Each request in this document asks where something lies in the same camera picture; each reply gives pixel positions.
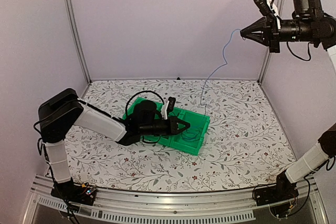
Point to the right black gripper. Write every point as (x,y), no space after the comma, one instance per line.
(261,24)

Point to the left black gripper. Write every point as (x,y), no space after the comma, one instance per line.
(172,127)

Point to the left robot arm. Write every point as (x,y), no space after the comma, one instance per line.
(65,110)

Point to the green three-compartment bin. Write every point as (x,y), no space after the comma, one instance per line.
(191,134)

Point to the floral table mat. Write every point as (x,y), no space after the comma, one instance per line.
(244,145)

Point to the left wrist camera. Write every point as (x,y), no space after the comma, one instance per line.
(168,107)

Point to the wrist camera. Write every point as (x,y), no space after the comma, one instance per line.
(265,8)
(168,107)

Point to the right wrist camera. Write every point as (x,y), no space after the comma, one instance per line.
(265,8)

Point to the right aluminium frame post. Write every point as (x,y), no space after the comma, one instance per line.
(267,56)

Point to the aluminium frame post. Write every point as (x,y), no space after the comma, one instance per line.
(76,40)
(267,56)

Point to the front aluminium rail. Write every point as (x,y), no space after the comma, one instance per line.
(121,206)

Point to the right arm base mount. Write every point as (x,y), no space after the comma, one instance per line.
(281,200)

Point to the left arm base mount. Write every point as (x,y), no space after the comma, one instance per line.
(71,192)

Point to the left aluminium frame post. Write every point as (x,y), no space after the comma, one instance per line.
(76,40)

